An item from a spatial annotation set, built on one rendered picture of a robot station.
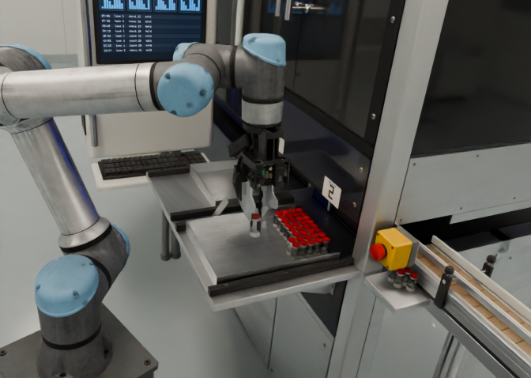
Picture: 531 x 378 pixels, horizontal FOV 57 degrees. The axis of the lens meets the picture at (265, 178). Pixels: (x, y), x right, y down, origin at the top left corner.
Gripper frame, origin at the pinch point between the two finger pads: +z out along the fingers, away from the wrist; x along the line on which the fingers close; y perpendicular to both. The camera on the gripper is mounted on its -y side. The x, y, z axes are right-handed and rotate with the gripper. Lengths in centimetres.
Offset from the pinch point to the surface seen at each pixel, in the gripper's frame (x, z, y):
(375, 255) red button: 29.0, 14.7, 5.8
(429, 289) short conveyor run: 43, 25, 11
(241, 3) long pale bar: 30, -33, -75
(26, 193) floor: -46, 97, -240
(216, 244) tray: 1.6, 23.3, -25.9
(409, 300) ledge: 37.5, 26.9, 10.6
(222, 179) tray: 17, 22, -61
